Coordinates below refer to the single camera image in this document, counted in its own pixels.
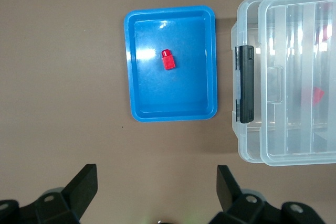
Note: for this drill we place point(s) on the red block with round stud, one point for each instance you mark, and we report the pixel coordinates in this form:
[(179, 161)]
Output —
[(168, 62)]

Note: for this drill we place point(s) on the black box latch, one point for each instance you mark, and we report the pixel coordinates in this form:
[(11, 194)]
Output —
[(246, 85)]

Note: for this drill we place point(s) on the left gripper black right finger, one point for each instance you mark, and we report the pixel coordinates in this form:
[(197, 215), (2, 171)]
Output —
[(244, 208)]

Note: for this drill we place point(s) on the clear plastic storage box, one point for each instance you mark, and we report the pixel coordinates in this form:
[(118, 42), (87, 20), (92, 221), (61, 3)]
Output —
[(242, 134)]

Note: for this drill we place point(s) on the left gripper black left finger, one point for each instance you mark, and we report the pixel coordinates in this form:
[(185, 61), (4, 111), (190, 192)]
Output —
[(65, 203)]

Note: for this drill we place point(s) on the clear ribbed plastic lid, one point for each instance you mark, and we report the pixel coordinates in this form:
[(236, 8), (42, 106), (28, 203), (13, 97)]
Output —
[(294, 77)]

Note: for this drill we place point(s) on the blue plastic tray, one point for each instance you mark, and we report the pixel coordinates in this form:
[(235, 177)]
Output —
[(183, 98)]

